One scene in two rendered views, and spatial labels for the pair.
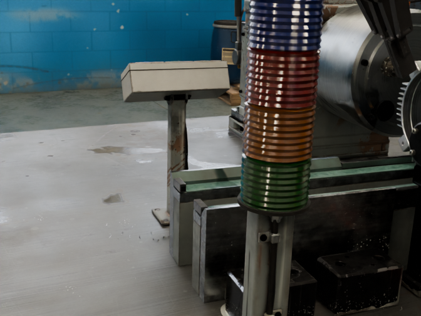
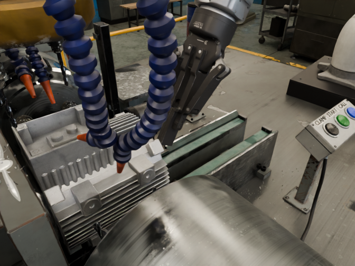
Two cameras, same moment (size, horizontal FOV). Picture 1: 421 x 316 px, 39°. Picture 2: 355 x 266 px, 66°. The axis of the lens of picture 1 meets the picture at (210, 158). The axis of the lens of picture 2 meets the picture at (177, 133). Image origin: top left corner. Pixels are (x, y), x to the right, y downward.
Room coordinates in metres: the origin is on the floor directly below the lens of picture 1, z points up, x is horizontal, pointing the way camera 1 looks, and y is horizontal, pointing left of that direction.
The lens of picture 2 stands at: (1.37, -0.42, 1.38)
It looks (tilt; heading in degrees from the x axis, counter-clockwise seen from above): 35 degrees down; 161
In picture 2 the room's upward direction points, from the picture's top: straight up
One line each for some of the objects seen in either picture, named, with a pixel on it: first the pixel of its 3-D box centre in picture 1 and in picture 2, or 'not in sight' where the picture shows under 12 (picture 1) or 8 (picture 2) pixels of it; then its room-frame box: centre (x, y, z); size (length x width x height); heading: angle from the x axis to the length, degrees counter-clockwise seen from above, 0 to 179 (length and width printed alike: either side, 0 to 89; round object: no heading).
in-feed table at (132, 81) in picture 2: not in sight; (132, 92); (0.33, -0.26, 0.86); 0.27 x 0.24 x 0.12; 21
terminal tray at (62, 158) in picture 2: not in sight; (66, 145); (0.98, -0.48, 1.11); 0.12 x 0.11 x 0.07; 110
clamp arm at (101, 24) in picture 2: not in sight; (110, 83); (0.80, -0.38, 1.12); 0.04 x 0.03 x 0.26; 111
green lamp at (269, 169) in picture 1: (275, 178); not in sight; (0.49, -0.06, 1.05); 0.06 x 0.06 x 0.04
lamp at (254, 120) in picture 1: (278, 127); not in sight; (0.49, -0.06, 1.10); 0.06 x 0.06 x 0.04
